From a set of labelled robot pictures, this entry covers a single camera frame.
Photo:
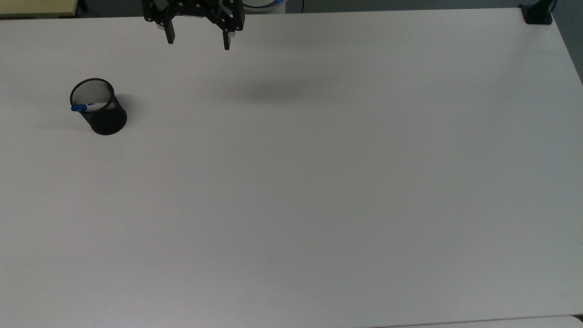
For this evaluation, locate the beige side table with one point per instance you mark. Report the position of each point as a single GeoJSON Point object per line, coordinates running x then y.
{"type": "Point", "coordinates": [36, 7]}

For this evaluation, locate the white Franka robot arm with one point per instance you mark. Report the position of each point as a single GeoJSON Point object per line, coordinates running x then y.
{"type": "Point", "coordinates": [264, 3]}

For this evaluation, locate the black table clamp mount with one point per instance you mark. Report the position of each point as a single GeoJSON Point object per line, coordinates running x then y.
{"type": "Point", "coordinates": [537, 13]}

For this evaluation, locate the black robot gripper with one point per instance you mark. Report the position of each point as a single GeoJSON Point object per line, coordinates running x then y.
{"type": "Point", "coordinates": [196, 8]}

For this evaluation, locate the black mesh pen cup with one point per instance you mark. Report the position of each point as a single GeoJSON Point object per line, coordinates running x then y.
{"type": "Point", "coordinates": [101, 111]}

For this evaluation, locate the white marker with blue cap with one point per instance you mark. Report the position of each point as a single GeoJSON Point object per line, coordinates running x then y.
{"type": "Point", "coordinates": [82, 107]}

